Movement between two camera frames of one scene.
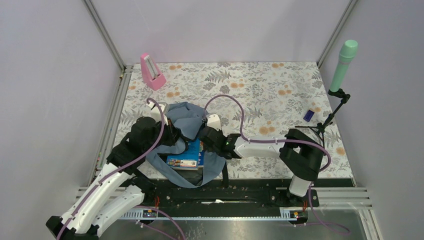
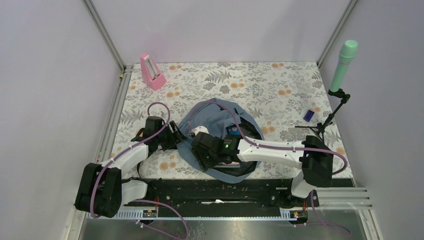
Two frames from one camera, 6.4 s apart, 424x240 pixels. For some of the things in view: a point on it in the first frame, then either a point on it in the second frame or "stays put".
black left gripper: [174, 133] stays put
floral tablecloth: [266, 100] stays put
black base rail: [225, 194] stays put
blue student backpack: [189, 118] to [215, 115]
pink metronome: [152, 78] stays put
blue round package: [192, 158] to [231, 129]
